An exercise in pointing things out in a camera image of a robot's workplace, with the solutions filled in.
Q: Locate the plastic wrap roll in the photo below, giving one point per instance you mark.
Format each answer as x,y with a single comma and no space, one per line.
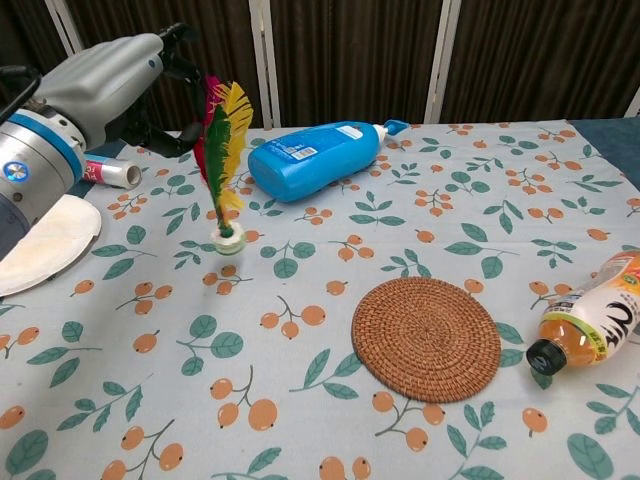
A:
112,172

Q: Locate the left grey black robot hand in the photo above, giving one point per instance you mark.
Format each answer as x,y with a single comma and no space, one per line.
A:
107,75

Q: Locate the colourful feather shuttlecock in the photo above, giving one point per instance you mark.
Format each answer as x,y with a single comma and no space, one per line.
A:
220,150

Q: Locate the round woven rattan coaster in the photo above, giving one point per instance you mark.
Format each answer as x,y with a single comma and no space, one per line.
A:
425,340

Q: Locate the floral fruit print tablecloth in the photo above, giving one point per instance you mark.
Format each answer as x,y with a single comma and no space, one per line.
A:
350,240

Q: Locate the orange drink bottle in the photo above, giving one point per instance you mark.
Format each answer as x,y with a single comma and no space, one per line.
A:
595,315

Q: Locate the blue detergent pump bottle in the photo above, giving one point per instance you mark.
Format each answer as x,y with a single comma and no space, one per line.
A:
315,160

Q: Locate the white paper plate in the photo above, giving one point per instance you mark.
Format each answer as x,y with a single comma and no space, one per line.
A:
55,235

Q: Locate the dark folding screen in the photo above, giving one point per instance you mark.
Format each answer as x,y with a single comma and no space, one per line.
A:
350,55

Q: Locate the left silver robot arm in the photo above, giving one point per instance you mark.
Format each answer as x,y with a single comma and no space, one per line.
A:
35,170

